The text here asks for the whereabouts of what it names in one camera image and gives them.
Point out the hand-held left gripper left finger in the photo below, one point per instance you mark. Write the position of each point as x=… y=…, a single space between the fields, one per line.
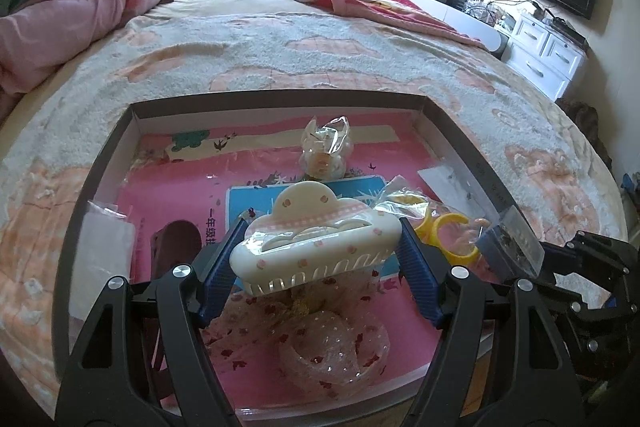
x=222 y=267

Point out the black set-top box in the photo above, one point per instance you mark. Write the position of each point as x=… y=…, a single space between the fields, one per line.
x=565 y=29

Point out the camouflage clothes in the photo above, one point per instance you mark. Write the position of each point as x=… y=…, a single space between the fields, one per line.
x=585 y=122

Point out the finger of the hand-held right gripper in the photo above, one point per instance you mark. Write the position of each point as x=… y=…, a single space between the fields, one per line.
x=607 y=249
x=570 y=272

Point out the white drawer dresser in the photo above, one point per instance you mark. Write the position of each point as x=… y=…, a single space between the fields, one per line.
x=542 y=54

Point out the hairpin card packet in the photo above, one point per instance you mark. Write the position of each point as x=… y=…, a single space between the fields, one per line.
x=510 y=247

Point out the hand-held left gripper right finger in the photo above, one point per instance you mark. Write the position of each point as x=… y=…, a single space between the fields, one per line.
x=417 y=267

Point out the white plastic packet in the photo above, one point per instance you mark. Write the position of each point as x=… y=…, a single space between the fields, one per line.
x=107 y=257

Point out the pink printed blanket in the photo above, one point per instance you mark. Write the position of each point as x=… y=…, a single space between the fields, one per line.
x=370 y=4

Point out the white desk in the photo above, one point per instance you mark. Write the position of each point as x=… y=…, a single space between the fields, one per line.
x=450 y=9

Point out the white earring card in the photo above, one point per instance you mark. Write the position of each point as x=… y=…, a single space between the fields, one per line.
x=440 y=179

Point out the blue plastic object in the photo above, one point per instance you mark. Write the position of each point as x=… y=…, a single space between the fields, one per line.
x=632 y=189

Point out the cream cloud hair claw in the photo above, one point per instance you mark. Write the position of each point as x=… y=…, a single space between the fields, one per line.
x=310 y=212

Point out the white floral hair bow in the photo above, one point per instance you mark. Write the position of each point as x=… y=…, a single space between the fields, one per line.
x=325 y=347

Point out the brown hair clip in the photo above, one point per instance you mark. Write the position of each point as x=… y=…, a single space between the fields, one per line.
x=172 y=242

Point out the pink and dark floral quilt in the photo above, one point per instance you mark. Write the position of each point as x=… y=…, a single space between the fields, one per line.
x=75 y=12

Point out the bagged peach hair accessory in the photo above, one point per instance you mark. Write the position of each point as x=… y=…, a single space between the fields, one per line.
x=325 y=147

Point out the peach floral bed blanket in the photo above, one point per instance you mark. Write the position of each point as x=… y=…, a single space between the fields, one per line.
x=300 y=52

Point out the grey cardboard box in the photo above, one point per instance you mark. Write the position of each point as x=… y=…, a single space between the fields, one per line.
x=450 y=127

